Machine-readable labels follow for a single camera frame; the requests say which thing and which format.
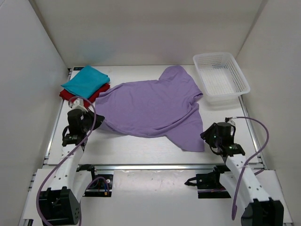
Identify red t shirt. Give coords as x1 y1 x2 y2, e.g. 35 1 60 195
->
59 83 110 103

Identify blue t shirt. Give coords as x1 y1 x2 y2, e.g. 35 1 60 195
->
61 65 110 97

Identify purple t shirt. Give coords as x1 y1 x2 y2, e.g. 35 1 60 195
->
95 65 205 152

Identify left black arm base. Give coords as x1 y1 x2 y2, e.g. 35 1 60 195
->
77 164 114 197

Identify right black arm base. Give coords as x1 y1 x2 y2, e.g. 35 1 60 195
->
184 165 230 199

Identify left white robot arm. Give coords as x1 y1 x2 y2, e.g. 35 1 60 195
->
36 109 105 226

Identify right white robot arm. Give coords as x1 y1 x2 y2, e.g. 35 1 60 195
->
200 122 284 226

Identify white plastic basket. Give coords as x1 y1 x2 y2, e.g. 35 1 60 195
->
193 52 251 105

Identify black table label sticker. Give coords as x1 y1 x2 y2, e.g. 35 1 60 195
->
73 67 84 71

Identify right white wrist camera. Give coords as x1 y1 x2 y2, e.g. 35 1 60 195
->
225 117 236 126

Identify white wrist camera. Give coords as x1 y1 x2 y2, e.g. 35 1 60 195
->
225 117 236 126
68 98 89 113

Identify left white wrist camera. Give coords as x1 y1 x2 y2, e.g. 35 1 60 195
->
68 98 89 113

